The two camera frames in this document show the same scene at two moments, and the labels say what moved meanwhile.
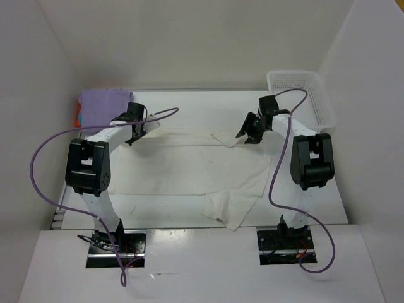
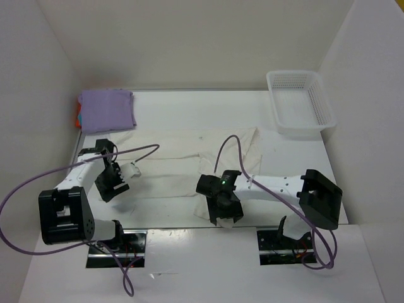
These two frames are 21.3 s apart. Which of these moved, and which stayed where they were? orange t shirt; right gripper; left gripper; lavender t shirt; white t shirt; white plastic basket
Moved: right gripper; left gripper
Stayed: white plastic basket; orange t shirt; white t shirt; lavender t shirt
